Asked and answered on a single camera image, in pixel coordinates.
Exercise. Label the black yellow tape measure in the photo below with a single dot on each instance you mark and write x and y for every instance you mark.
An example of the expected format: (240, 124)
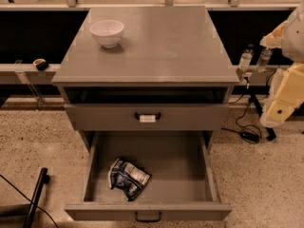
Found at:
(40, 64)

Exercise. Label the clear plastic bottle right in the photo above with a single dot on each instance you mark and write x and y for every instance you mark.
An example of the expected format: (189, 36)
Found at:
(264, 59)

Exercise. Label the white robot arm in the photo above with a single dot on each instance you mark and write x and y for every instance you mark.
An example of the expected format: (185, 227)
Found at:
(295, 36)

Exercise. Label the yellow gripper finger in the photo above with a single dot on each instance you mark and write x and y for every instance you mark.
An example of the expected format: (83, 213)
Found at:
(276, 38)
(286, 95)

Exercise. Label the clear plastic bottle left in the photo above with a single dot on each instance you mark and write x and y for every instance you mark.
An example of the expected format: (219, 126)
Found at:
(246, 58)

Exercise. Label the white ceramic bowl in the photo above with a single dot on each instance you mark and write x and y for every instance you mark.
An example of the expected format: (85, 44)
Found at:
(108, 33)

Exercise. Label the blue chip bag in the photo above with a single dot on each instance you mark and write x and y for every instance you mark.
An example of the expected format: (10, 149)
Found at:
(127, 177)

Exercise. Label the clear plastic bottle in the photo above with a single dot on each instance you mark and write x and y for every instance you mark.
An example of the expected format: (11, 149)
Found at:
(246, 58)
(264, 59)

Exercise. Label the black stand leg left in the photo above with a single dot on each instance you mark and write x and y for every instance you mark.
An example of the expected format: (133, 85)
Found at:
(42, 180)

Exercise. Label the closed grey upper drawer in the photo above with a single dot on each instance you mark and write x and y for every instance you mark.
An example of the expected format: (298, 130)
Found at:
(141, 117)

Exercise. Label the grey drawer cabinet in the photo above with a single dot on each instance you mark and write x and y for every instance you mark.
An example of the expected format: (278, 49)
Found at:
(167, 56)

